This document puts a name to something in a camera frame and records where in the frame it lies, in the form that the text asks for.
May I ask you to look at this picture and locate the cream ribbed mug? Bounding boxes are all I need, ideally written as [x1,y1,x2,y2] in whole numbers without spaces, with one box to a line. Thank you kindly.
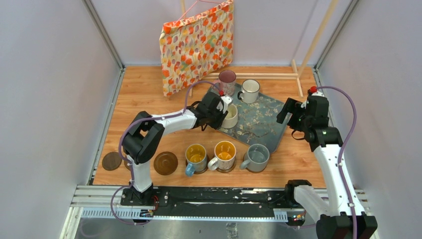
[221,104,238,129]

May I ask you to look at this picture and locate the white floral mug yellow inside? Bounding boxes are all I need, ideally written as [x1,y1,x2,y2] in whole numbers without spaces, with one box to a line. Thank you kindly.
[208,141,236,171]

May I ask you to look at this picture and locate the blue butterfly mug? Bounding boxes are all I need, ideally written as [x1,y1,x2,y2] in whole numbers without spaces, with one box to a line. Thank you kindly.
[185,144,208,177]

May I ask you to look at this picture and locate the grey ceramic mug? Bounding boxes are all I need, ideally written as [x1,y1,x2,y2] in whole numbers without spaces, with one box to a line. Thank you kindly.
[239,144,270,173]

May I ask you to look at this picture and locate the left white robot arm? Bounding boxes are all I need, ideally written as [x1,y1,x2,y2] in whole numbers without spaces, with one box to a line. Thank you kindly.
[118,92,233,206]

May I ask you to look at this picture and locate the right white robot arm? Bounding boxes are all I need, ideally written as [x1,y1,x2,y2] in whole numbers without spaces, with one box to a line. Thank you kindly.
[277,95,378,239]

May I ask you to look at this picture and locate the dark brown round coaster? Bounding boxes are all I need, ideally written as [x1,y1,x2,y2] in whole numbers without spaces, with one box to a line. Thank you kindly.
[102,151,122,171]

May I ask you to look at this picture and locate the pink mug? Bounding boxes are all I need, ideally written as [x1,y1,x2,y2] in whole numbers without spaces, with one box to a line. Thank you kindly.
[217,70,236,96]

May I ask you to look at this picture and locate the blue floral serving tray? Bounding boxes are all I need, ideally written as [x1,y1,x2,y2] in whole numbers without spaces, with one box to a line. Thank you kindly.
[218,84,287,153]

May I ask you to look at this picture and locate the floral fabric bag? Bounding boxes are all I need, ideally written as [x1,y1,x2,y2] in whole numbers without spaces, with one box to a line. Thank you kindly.
[159,0,234,96]

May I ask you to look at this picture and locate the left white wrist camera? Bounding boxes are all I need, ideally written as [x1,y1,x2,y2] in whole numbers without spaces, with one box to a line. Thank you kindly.
[220,95,233,113]

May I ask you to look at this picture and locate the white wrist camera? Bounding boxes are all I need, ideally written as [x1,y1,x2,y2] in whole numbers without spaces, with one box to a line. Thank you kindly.
[220,95,233,113]
[309,91,325,97]

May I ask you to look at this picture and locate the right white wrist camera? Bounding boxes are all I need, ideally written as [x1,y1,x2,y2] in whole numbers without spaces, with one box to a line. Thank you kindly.
[309,91,325,97]

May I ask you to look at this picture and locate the white mug black handle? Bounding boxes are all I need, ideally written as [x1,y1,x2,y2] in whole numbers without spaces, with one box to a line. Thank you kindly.
[237,79,260,104]

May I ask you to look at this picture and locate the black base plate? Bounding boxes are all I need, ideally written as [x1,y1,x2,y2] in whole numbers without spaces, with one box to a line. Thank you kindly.
[120,186,304,219]

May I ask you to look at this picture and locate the aluminium rail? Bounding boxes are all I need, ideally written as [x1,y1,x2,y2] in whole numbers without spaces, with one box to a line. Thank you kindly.
[70,185,367,223]

